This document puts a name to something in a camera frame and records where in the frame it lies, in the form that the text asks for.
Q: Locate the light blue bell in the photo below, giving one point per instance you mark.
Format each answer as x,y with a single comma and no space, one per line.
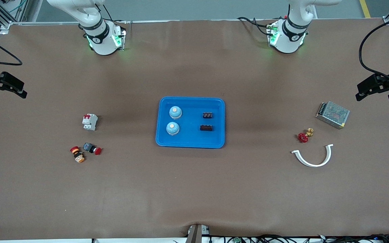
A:
175,112
173,128

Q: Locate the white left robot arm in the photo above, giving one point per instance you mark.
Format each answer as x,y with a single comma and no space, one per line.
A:
292,33

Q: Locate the grey metal bracket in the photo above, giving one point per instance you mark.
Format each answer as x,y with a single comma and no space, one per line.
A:
196,234

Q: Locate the white curved pipe clamp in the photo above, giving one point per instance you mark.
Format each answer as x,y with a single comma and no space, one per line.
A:
312,165

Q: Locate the white red circuit breaker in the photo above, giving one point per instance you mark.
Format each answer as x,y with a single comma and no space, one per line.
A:
89,122

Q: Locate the orange red push button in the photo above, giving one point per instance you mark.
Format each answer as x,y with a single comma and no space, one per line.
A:
78,155

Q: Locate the red emergency stop button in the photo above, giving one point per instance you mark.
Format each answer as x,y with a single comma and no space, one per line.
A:
91,148

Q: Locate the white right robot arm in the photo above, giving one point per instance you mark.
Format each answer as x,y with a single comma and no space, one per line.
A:
103,40

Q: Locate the metal mesh power supply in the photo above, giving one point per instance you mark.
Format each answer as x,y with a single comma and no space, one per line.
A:
333,114

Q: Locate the blue plastic tray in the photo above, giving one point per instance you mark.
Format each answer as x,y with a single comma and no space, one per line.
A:
191,140

